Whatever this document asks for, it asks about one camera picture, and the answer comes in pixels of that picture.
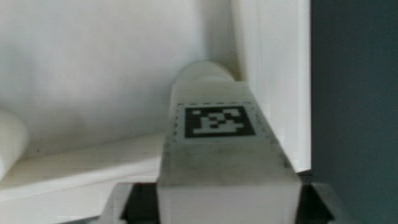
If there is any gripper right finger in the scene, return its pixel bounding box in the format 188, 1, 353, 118
294, 183, 349, 224

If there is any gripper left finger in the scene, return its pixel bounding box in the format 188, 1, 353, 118
99, 183, 158, 224

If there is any white leg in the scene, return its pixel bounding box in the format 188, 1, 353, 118
156, 62, 301, 224

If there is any white square tabletop part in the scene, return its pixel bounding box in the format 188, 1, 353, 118
0, 0, 310, 224

